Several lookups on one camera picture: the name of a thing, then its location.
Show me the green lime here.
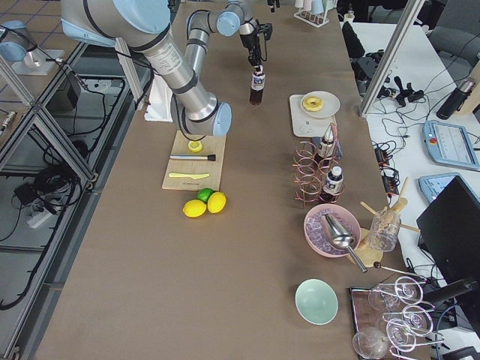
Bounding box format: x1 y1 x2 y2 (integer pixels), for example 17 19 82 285
196 187 215 203

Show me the wooden cup stand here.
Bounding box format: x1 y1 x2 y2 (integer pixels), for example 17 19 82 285
358 177 420 267

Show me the yellow lemon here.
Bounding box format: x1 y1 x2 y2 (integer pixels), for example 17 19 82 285
182 199 207 218
207 191 227 214

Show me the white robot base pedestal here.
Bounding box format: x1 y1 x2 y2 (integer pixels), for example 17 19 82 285
144 75 173 123

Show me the tea bottle at edge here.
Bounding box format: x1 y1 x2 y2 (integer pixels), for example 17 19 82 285
319 166 344 203

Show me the tea bottle in rack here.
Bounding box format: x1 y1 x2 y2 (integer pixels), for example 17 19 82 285
316 133 335 160

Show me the glass jar on stand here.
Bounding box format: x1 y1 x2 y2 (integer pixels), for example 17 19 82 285
367 210 401 252

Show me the mint green bowl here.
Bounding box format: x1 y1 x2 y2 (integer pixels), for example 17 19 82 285
295 279 339 326

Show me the glazed donut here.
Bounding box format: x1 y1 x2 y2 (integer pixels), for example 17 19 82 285
302 96 324 113

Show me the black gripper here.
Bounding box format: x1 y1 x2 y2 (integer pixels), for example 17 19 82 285
267 0 281 11
239 22 273 68

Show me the yellow lemon lower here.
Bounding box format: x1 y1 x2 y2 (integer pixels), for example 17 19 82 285
182 199 207 218

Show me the yellow plastic knife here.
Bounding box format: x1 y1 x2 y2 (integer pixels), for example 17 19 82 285
168 172 210 180

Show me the teach pendant tablet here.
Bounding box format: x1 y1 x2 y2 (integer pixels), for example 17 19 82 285
422 121 479 170
418 172 473 203

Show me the yellow lemon upper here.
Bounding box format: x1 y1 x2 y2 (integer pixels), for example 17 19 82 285
207 191 227 214

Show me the steel ice scoop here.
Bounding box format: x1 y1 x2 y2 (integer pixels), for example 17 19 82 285
322 213 368 273

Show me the aluminium frame post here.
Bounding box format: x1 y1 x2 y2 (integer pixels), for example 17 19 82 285
358 0 425 119

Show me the white tray bear drawing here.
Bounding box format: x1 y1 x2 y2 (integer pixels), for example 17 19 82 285
289 94 336 137

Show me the tea bottle white cap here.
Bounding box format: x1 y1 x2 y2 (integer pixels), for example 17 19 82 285
249 65 266 106

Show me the pink bowl of ice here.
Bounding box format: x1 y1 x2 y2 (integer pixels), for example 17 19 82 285
304 204 361 258

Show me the white round plate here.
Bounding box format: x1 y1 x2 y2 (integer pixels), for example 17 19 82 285
300 91 341 119

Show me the black laptop monitor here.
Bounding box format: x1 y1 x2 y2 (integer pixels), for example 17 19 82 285
416 176 479 284

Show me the wooden cutting board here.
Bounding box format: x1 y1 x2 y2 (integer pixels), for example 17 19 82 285
162 130 227 191

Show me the wine glass rack tray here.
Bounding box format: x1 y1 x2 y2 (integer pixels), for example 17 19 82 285
349 270 444 359

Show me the half lemon slice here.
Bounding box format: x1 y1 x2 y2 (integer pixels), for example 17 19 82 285
187 140 203 153

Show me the copper wire bottle rack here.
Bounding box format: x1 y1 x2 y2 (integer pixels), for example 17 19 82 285
292 123 344 207

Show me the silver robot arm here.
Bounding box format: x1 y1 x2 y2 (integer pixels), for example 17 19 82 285
61 0 272 137

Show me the white cup rack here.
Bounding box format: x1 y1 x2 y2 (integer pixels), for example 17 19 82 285
294 0 337 28

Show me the black thermos bottle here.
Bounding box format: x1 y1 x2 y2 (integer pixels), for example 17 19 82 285
436 77 476 120

